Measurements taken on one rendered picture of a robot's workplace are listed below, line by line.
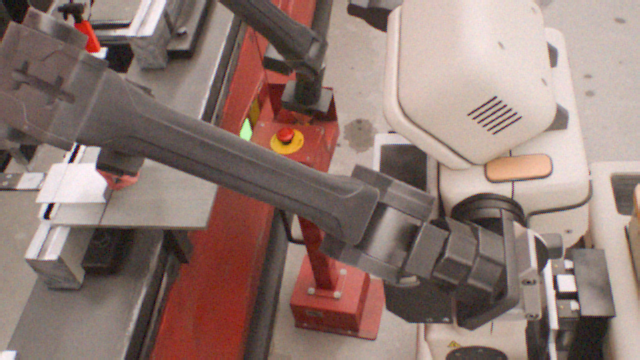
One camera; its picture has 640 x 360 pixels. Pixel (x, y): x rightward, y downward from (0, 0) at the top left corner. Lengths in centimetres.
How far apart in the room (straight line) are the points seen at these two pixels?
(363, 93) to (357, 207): 203
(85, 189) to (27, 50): 67
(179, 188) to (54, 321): 31
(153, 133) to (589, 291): 86
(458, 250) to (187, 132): 32
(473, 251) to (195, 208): 53
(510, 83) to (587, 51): 215
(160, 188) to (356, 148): 141
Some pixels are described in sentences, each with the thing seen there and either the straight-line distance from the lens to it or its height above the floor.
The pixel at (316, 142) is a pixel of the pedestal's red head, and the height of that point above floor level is 78.
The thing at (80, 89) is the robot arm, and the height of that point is 153.
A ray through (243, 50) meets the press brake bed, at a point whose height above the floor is 76.
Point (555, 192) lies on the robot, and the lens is 83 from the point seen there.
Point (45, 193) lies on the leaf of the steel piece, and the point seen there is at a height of 100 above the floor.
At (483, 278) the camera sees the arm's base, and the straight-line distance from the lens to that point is 76.
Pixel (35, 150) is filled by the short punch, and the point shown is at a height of 110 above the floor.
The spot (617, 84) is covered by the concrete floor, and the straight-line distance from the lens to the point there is 277.
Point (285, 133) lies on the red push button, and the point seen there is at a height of 81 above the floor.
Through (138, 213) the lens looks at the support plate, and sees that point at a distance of 117.
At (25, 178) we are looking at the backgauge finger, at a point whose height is 100.
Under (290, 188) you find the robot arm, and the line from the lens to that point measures 65.
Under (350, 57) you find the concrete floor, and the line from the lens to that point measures 287.
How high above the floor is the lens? 186
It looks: 50 degrees down
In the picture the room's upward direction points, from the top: 12 degrees counter-clockwise
